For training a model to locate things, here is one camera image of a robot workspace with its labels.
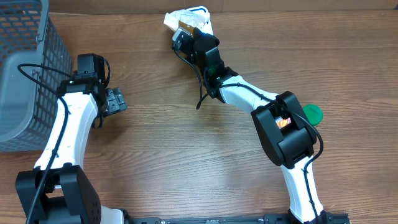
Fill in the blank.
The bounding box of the orange small box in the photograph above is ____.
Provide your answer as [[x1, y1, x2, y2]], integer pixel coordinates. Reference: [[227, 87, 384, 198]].
[[275, 117, 292, 129]]

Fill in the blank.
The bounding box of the green lidded glass jar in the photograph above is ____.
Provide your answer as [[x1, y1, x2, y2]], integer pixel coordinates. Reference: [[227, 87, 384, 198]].
[[303, 105, 323, 126]]

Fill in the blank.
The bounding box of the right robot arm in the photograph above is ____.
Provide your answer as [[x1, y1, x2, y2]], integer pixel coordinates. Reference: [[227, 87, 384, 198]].
[[172, 27, 325, 223]]

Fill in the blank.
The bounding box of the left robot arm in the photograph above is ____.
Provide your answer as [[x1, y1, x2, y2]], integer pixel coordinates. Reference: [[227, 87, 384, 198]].
[[16, 54, 132, 224]]

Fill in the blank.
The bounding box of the beige snack bag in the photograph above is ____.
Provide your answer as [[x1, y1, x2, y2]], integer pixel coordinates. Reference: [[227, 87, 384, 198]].
[[164, 9, 196, 32]]

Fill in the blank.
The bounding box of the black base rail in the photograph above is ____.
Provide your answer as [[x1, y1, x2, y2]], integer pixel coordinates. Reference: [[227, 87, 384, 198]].
[[130, 212, 351, 224]]

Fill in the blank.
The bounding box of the grey plastic mesh basket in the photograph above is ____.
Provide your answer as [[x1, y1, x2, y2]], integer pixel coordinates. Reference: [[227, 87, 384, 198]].
[[1, 0, 72, 152]]

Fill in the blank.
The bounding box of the white barcode scanner stand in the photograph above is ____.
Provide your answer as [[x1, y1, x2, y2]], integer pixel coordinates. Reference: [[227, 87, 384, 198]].
[[187, 6, 214, 35]]

